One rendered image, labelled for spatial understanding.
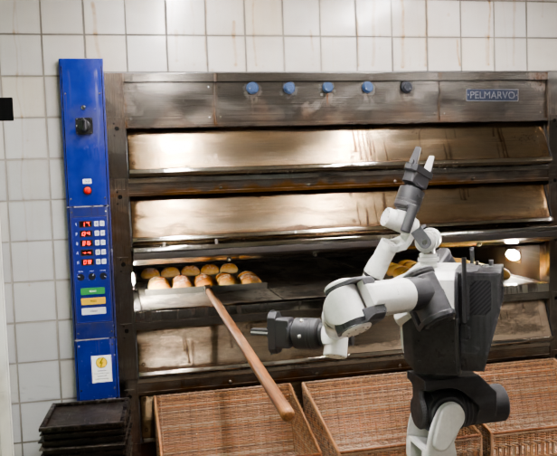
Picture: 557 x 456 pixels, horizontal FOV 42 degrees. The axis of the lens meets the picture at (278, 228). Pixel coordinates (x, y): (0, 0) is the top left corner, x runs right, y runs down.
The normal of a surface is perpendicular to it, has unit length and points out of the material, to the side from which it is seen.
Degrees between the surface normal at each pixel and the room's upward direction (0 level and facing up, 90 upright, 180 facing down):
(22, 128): 90
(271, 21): 90
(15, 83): 90
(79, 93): 90
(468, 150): 70
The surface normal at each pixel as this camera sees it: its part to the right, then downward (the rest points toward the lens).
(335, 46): 0.22, 0.06
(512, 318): 0.19, -0.29
